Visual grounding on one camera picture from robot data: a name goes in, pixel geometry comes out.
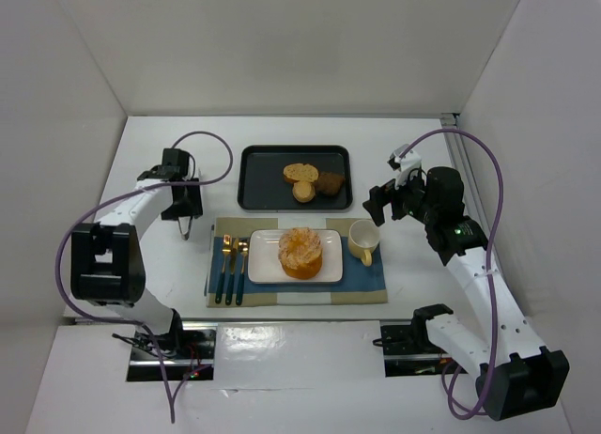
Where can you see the yellow ceramic mug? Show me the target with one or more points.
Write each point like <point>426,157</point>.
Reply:
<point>363,240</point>

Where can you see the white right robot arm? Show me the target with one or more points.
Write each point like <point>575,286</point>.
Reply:
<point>514,371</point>

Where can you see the orange frosted round bread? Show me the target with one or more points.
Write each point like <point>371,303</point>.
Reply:
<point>300,253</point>

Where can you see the dark brown bread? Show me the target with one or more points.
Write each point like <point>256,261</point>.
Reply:
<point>329,184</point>

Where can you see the gold knife green handle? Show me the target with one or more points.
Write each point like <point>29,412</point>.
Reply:
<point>232,272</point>

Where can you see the aluminium rail right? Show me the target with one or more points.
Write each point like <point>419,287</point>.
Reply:
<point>456,145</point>

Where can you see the white rectangular plate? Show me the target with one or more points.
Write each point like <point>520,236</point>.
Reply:
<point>264,267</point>

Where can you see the small round bun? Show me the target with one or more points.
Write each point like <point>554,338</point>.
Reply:
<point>303,191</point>

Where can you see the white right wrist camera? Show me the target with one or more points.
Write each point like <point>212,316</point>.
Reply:
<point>404,160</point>

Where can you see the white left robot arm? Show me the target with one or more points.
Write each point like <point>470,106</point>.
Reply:
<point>107,267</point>

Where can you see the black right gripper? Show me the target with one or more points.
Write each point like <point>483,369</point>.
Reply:
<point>387,198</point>

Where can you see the black baking tray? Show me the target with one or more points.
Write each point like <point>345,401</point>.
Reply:
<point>262,185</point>

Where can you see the gold fork green handle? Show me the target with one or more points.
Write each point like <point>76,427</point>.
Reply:
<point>226,250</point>

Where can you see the gold spoon green handle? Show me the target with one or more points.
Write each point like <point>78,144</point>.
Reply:
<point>244,246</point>

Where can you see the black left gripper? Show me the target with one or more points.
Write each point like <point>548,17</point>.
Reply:
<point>183,210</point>

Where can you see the sliced baguette bread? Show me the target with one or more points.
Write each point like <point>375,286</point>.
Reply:
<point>296,172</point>

